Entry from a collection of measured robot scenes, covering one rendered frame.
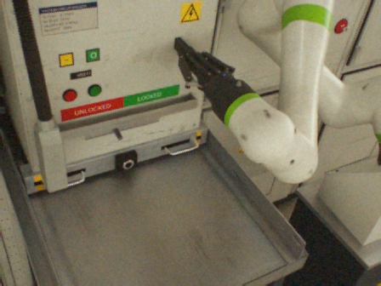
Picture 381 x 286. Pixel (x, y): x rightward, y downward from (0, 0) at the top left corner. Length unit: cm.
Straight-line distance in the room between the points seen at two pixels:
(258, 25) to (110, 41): 40
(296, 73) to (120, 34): 40
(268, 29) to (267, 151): 48
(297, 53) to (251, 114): 24
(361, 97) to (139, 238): 74
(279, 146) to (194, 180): 51
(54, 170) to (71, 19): 34
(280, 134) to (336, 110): 61
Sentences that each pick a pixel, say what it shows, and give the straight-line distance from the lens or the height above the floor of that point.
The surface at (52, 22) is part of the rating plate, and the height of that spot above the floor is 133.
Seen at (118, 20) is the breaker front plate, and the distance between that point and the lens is 104.
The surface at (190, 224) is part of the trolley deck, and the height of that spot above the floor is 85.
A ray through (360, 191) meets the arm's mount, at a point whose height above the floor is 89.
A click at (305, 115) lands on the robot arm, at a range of 99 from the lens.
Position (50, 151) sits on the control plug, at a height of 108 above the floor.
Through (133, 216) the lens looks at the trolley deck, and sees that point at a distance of 120.
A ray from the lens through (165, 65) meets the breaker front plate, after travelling 115.
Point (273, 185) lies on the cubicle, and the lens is 226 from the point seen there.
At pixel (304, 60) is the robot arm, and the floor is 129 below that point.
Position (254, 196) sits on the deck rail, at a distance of 125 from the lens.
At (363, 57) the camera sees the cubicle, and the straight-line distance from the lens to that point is 206.
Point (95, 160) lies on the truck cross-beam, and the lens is 124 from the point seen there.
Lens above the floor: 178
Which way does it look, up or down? 41 degrees down
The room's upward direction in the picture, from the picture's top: 8 degrees clockwise
